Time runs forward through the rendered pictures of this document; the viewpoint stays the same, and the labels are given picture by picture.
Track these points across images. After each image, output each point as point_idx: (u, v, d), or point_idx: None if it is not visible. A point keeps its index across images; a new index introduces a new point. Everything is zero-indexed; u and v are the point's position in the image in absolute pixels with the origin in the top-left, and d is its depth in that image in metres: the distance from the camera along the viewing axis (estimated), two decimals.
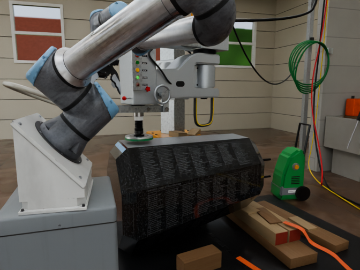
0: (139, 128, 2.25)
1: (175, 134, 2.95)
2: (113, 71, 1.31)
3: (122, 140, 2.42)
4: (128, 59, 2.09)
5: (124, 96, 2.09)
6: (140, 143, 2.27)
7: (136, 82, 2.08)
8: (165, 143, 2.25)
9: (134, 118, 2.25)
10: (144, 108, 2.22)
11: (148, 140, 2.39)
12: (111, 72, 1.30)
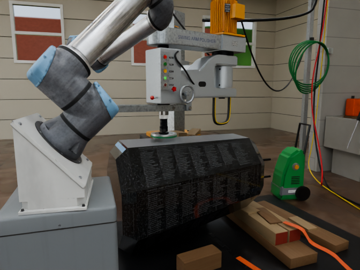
0: (164, 126, 2.37)
1: None
2: None
3: (122, 140, 2.42)
4: (156, 60, 2.22)
5: (152, 96, 2.21)
6: (140, 143, 2.27)
7: (164, 82, 2.20)
8: (165, 143, 2.25)
9: (159, 116, 2.37)
10: (169, 107, 2.34)
11: (148, 140, 2.39)
12: None
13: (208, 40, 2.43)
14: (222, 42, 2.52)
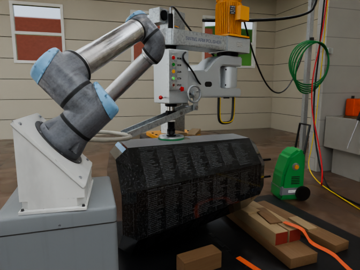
0: (172, 129, 2.43)
1: None
2: None
3: None
4: (164, 61, 2.27)
5: (160, 96, 2.26)
6: (140, 143, 2.27)
7: (172, 82, 2.25)
8: (165, 143, 2.25)
9: None
10: (177, 113, 2.41)
11: (148, 140, 2.39)
12: None
13: (214, 42, 2.49)
14: (226, 43, 2.58)
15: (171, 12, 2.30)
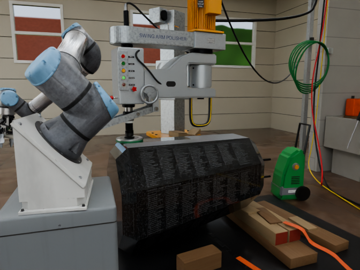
0: (128, 130, 2.33)
1: (175, 134, 2.95)
2: None
3: None
4: (116, 60, 2.18)
5: (111, 96, 2.18)
6: (140, 143, 2.27)
7: (122, 82, 2.16)
8: (165, 143, 2.25)
9: None
10: (134, 114, 2.30)
11: (148, 140, 2.39)
12: (0, 130, 1.86)
13: (177, 38, 2.32)
14: (194, 39, 2.38)
15: (126, 8, 2.21)
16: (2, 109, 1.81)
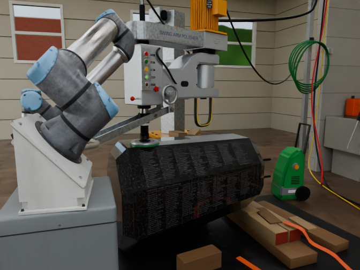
0: (145, 134, 2.19)
1: (175, 134, 2.95)
2: None
3: (122, 140, 2.42)
4: (136, 58, 2.02)
5: (132, 97, 2.01)
6: None
7: (145, 82, 2.01)
8: (165, 143, 2.25)
9: None
10: (151, 116, 2.17)
11: None
12: None
13: (190, 37, 2.28)
14: (203, 39, 2.38)
15: (142, 2, 2.06)
16: (29, 115, 1.48)
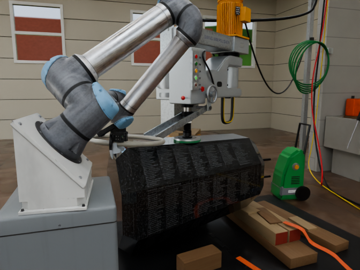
0: (189, 130, 2.34)
1: (175, 134, 2.95)
2: (110, 140, 1.59)
3: None
4: (186, 60, 2.17)
5: (184, 96, 2.16)
6: None
7: (195, 82, 2.17)
8: (165, 143, 2.25)
9: None
10: (195, 114, 2.33)
11: (148, 140, 2.39)
12: (110, 139, 1.60)
13: (224, 42, 2.48)
14: (233, 43, 2.60)
15: None
16: None
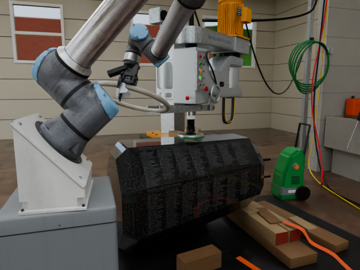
0: (193, 127, 2.34)
1: (175, 134, 2.95)
2: (119, 79, 1.55)
3: (122, 140, 2.42)
4: (190, 60, 2.17)
5: (188, 96, 2.16)
6: (140, 143, 2.27)
7: (199, 82, 2.18)
8: (165, 143, 2.25)
9: (188, 117, 2.33)
10: (198, 107, 2.32)
11: (148, 140, 2.39)
12: None
13: (226, 42, 2.50)
14: (234, 44, 2.62)
15: None
16: (134, 55, 1.56)
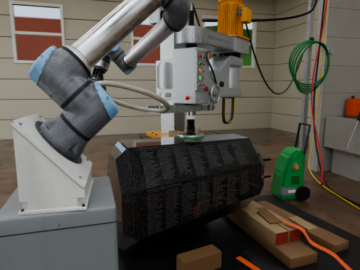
0: (193, 127, 2.34)
1: (175, 134, 2.95)
2: None
3: (122, 140, 2.42)
4: (190, 60, 2.17)
5: (188, 96, 2.16)
6: (140, 143, 2.27)
7: (199, 82, 2.18)
8: (165, 143, 2.25)
9: (188, 117, 2.33)
10: (198, 107, 2.32)
11: (148, 140, 2.39)
12: None
13: (226, 42, 2.50)
14: (234, 44, 2.62)
15: (192, 8, 2.22)
16: None
